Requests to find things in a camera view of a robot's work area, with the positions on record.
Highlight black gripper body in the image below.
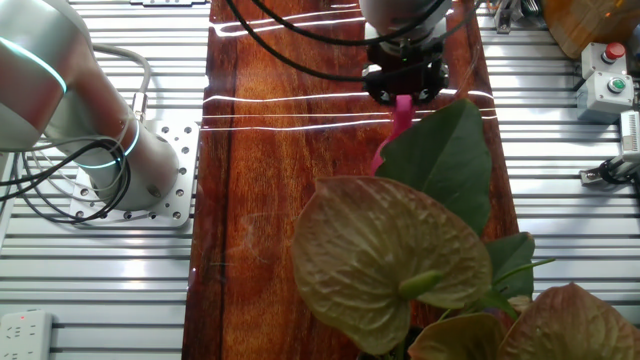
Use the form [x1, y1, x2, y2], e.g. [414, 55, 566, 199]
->
[366, 41, 447, 92]

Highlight white power strip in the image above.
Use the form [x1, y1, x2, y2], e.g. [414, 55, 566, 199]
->
[0, 308, 55, 360]

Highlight potted green leafy plant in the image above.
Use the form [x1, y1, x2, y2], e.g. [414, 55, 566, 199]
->
[291, 98, 640, 360]

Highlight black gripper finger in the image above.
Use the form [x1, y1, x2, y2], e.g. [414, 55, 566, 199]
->
[361, 67, 402, 107]
[411, 61, 452, 103]

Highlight black arm base cables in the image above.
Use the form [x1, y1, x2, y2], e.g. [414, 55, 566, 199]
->
[0, 134, 134, 224]

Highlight glossy wood grain board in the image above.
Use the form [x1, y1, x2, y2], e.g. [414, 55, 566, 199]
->
[180, 0, 521, 360]

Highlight blurred black wrist cable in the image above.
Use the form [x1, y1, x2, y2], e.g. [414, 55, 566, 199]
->
[223, 0, 451, 84]

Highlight grey box with red button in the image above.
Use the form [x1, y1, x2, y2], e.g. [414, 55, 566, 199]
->
[580, 41, 629, 79]

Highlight thick grey base cable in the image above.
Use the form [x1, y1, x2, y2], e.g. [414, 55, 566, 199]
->
[87, 42, 154, 121]

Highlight pink plastic watering can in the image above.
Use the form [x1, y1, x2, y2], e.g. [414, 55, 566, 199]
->
[369, 94, 416, 176]

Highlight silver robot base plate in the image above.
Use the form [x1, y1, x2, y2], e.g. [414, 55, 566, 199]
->
[67, 118, 201, 230]

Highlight silver ribbed depth camera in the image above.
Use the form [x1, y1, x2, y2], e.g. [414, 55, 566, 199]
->
[619, 109, 640, 154]

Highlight aluminium camera mount bar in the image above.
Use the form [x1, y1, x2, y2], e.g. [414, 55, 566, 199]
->
[578, 152, 640, 187]

